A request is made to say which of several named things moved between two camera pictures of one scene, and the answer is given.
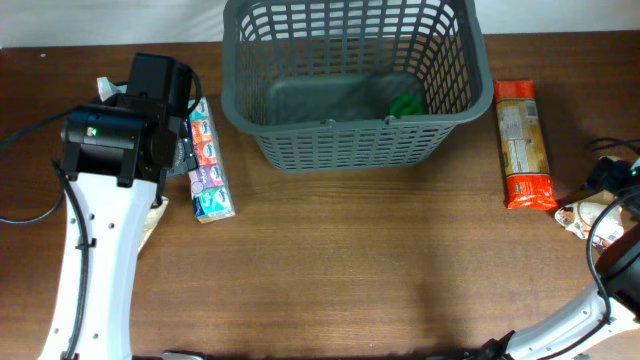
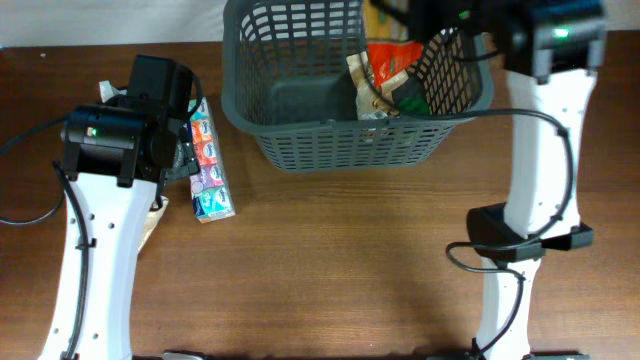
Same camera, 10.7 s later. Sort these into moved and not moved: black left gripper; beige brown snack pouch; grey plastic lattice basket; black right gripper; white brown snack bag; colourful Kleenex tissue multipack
Moved: black right gripper; white brown snack bag
Not moved: colourful Kleenex tissue multipack; grey plastic lattice basket; beige brown snack pouch; black left gripper
